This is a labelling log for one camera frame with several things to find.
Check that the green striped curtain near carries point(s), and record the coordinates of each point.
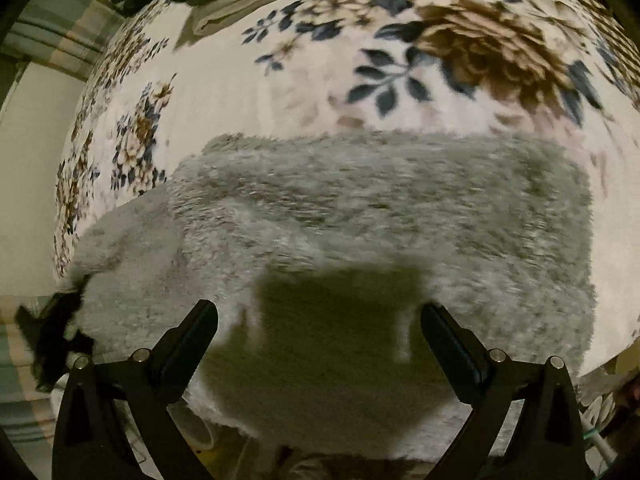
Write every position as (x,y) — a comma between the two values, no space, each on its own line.
(70,36)

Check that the floral bed blanket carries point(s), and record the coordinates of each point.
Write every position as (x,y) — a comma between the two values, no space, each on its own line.
(565,70)

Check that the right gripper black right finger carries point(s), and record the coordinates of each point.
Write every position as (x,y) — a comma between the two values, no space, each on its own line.
(524,423)

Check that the white trash bin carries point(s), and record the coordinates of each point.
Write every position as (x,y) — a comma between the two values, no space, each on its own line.
(198,433)

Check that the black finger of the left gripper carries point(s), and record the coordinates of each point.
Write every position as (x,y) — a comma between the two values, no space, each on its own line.
(45,335)

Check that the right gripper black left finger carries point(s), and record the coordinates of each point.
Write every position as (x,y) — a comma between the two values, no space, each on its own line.
(89,440)

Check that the grey fluffy fleece pants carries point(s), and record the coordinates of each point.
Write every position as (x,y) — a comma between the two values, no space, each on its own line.
(319,254)

